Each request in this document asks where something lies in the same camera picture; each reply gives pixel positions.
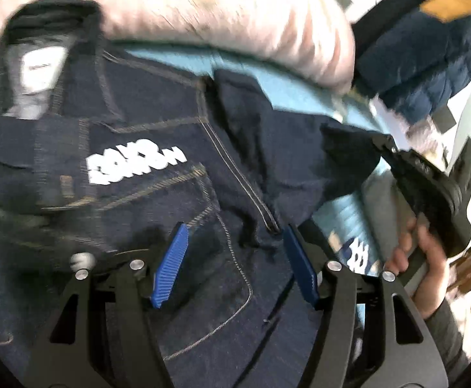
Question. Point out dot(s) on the teal quilted bed sheet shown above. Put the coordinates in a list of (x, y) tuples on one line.
[(343, 221)]

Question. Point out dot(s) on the person's right forearm grey sleeve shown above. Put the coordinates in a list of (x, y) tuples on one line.
[(448, 340)]

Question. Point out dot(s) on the person's right hand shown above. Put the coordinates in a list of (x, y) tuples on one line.
[(430, 280)]

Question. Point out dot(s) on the navy and yellow puffer jacket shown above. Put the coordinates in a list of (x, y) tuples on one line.
[(414, 55)]

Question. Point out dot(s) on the dark blue denim jeans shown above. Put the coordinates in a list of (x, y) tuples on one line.
[(103, 152)]

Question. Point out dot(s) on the pink quilted duvet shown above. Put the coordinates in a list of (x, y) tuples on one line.
[(313, 38)]

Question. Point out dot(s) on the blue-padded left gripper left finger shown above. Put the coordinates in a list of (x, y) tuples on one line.
[(62, 355)]

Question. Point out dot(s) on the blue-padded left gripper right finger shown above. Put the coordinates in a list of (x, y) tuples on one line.
[(401, 351)]

